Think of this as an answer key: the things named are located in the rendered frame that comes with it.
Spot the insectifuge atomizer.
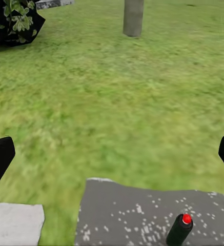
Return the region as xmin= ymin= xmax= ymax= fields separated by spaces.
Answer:
xmin=167 ymin=210 xmax=194 ymax=246

